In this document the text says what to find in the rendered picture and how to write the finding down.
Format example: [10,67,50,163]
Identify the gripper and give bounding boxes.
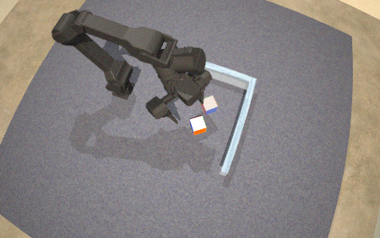
[146,69,212,124]

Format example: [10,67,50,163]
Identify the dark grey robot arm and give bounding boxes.
[52,9,206,106]

